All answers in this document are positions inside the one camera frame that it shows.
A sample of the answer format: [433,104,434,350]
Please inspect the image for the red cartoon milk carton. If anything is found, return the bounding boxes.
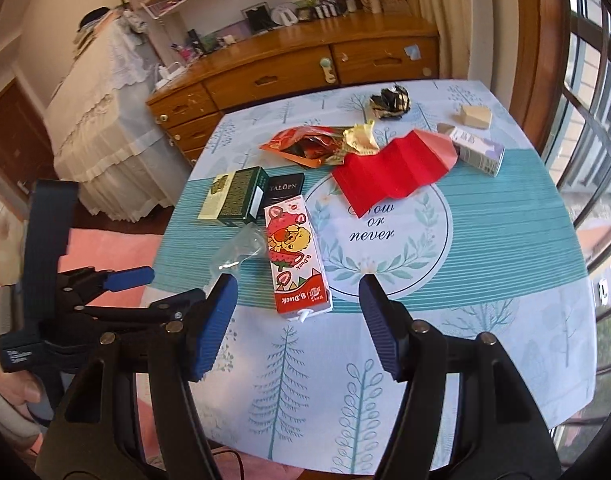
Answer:
[264,195,333,323]

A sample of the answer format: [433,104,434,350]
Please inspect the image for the black talopn box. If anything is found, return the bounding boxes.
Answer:
[258,172,304,216]

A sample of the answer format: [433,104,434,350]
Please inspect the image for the red paper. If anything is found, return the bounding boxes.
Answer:
[331,129,458,218]

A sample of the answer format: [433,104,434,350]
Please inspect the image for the orange foil snack bag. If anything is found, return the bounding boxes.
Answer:
[260,125,357,169]

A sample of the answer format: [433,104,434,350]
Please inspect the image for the left hand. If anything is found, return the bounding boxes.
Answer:
[0,365,40,451]

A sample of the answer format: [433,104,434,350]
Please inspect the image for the pink bed cover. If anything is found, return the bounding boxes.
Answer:
[22,222,300,479]

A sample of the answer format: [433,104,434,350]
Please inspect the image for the clear plastic bag on table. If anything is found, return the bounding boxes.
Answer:
[209,223,267,281]

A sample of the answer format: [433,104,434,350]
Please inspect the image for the green and cream box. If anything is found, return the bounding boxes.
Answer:
[198,167,270,228]

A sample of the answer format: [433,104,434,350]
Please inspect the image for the tree pattern tablecloth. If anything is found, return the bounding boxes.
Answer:
[139,78,599,477]

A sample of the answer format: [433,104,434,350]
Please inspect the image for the white lace covered piano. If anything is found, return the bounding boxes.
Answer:
[44,14,191,222]

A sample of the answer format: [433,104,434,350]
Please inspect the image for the small purple white carton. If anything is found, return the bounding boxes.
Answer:
[437,122,505,177]

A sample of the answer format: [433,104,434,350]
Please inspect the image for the black gold crumpled wrapper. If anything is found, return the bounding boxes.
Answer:
[369,84,411,119]

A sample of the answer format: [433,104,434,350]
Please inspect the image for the cream small box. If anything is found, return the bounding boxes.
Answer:
[461,105,493,130]

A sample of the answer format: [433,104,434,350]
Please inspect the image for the wooden desk with drawers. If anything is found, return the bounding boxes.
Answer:
[147,11,440,162]

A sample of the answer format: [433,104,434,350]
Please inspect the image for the black picture frame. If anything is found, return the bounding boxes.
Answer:
[241,2,278,35]

